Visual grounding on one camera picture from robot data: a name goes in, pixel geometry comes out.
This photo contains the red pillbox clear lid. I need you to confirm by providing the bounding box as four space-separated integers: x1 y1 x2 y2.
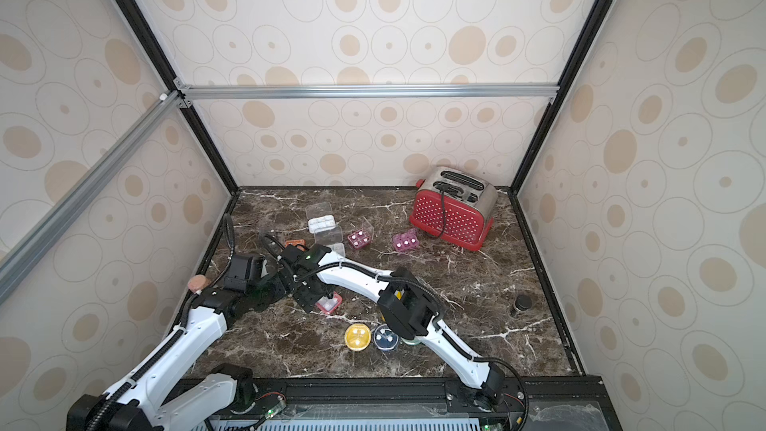
315 293 343 315

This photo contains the yellow round pillbox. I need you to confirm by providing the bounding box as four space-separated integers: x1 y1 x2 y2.
344 323 372 352

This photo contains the dark blue round pillbox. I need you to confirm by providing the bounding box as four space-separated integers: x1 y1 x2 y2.
372 324 400 352

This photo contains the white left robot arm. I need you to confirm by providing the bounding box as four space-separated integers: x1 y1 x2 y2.
66 215 280 430

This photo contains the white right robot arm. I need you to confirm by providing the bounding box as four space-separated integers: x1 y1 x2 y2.
261 235 529 406

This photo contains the orange pillbox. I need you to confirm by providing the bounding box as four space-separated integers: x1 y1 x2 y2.
284 239 305 247

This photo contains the clear small pillbox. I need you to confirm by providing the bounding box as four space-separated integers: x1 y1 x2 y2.
257 223 279 241

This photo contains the white pillbox clear lid front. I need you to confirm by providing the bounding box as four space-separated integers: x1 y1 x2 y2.
314 225 346 257

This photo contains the white pillbox clear lid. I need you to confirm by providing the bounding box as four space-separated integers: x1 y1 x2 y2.
305 202 336 235
314 225 346 257

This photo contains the white pillbox clear lid rear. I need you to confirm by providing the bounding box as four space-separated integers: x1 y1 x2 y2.
305 202 336 235

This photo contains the purple pillbox left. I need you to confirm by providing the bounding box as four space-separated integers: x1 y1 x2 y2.
346 225 374 251

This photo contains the purple pillbox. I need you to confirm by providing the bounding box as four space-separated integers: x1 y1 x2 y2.
346 225 374 251
392 229 420 253

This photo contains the purple pillbox right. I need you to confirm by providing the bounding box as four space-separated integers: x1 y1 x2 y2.
392 229 420 253

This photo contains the red and silver toaster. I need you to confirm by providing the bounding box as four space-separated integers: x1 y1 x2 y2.
409 166 499 251

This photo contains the small black cap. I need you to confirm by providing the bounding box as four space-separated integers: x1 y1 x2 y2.
512 295 534 315

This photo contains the aluminium frame crossbar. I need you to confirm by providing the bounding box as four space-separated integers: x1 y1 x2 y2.
180 83 560 101

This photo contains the aluminium frame side bar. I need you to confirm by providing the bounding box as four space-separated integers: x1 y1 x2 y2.
1 91 182 301

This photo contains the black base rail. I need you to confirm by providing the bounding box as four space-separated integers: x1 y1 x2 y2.
195 376 621 430

